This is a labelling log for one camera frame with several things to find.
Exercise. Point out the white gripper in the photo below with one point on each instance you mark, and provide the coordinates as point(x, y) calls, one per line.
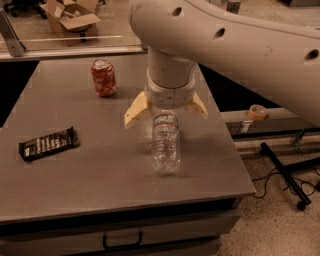
point(170, 95)

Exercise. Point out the clear plastic water bottle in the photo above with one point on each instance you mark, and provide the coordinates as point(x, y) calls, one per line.
point(166, 143)

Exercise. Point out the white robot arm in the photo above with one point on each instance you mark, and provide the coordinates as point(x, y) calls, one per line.
point(277, 61)

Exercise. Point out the red soda can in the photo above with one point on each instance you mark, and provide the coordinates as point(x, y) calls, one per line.
point(103, 76)

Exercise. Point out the orange tape roll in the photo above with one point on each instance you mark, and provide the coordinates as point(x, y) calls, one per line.
point(257, 112)

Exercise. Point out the grey low side ledge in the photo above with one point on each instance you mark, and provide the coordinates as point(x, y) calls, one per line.
point(277, 120)

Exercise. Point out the open cardboard box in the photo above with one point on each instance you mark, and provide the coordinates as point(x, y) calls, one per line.
point(73, 21)

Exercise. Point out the black wheeled stand leg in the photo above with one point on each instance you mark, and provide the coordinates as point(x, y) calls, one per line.
point(286, 171)

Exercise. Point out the black candy bar wrapper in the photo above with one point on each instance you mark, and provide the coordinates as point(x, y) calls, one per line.
point(48, 145)

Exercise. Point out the glass barrier panel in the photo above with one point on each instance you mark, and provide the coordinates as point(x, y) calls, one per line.
point(30, 23)

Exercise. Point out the grey cabinet with drawer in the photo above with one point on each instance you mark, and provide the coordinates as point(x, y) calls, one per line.
point(182, 230)

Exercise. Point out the right metal glass bracket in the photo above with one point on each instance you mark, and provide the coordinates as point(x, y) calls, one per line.
point(233, 6)

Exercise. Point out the metal glass bracket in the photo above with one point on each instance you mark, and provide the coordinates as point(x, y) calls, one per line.
point(14, 46)
point(233, 6)

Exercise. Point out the black drawer handle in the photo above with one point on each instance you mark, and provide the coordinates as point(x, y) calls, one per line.
point(120, 240)

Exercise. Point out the left metal glass bracket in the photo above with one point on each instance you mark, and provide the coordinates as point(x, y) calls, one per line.
point(14, 46)

